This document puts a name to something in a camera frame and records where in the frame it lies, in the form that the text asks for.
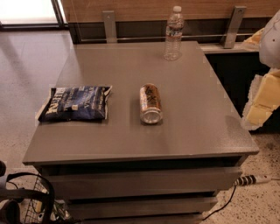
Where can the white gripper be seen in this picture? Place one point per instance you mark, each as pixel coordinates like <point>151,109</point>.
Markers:
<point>271,44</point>

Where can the orange drink can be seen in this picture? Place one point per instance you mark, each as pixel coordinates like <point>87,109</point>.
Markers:
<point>150,104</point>

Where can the clear plastic water bottle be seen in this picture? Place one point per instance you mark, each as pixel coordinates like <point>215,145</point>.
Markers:
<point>173,34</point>

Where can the white power strip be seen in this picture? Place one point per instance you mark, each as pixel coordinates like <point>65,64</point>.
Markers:
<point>253,180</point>

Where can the grey drawer cabinet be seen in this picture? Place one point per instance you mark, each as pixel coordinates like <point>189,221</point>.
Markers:
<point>125,171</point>

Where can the blue chip bag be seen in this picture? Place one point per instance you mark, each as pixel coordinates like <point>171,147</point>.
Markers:
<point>84,103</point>

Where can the right metal bracket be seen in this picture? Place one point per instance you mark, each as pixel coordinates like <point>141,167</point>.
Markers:
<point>229,37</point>

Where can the metal bracket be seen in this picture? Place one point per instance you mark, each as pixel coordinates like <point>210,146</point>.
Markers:
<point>109,21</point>
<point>229,37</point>

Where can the left metal bracket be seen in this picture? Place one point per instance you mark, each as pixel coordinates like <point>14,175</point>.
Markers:
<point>109,21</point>

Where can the black wire basket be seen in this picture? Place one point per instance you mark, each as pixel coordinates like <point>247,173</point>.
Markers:
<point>35,210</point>

